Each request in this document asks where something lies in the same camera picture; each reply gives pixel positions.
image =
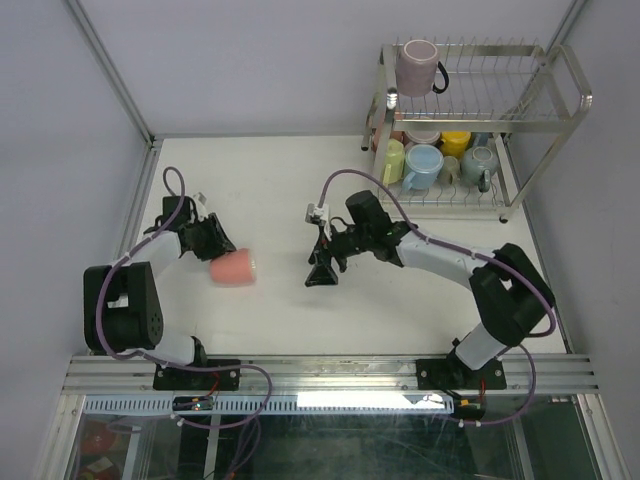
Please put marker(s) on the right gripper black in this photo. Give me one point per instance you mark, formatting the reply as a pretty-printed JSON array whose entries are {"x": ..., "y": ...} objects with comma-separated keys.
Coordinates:
[{"x": 321, "y": 254}]

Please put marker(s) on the yellow mug black handle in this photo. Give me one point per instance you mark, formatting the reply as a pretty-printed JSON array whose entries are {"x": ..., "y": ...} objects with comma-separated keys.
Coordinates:
[{"x": 454, "y": 143}]

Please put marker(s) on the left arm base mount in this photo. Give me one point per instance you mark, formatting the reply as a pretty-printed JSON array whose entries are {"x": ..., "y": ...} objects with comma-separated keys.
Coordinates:
[{"x": 213, "y": 373}]

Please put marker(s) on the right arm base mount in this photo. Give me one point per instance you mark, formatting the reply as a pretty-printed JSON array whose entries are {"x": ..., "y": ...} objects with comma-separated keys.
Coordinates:
[{"x": 448, "y": 373}]

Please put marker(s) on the pale yellow mug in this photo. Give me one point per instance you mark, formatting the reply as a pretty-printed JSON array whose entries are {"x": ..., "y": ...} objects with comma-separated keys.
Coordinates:
[{"x": 393, "y": 162}]

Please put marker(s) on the lilac ribbed mug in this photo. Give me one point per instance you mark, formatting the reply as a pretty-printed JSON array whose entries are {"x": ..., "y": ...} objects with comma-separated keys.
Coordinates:
[{"x": 421, "y": 137}]

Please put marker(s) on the small taupe mug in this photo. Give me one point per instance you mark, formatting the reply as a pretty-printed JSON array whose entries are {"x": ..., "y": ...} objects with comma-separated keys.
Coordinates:
[{"x": 450, "y": 171}]

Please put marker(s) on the white slotted cable duct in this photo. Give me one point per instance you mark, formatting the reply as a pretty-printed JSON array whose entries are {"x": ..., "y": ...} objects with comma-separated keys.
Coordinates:
[{"x": 319, "y": 402}]

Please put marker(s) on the dark green glazed mug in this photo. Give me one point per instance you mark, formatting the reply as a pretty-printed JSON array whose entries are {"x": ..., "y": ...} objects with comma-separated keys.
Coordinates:
[{"x": 478, "y": 165}]

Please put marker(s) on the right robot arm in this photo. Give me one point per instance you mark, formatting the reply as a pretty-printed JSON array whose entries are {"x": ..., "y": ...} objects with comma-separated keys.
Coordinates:
[{"x": 510, "y": 294}]

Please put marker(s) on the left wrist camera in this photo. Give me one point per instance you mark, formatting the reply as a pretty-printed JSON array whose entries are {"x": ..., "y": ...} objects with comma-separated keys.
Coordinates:
[{"x": 200, "y": 201}]

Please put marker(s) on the mauve upside-down mug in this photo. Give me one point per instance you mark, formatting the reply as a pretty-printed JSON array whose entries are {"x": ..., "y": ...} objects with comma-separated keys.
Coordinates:
[{"x": 419, "y": 70}]

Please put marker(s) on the slate blue small mug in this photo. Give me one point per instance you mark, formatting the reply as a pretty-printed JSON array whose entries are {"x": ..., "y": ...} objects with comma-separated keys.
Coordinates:
[{"x": 481, "y": 139}]

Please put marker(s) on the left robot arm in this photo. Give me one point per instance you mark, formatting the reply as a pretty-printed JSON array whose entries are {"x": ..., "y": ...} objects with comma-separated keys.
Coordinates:
[{"x": 121, "y": 305}]

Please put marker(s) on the light blue mug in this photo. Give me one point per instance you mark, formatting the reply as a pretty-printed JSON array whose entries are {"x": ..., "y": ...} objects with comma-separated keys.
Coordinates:
[{"x": 423, "y": 164}]

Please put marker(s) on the aluminium mounting rail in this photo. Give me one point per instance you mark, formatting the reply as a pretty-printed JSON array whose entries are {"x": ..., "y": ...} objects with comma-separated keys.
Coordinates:
[{"x": 555, "y": 375}]

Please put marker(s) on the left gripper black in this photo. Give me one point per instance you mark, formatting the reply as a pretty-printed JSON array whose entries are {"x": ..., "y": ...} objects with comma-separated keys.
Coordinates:
[{"x": 218, "y": 243}]

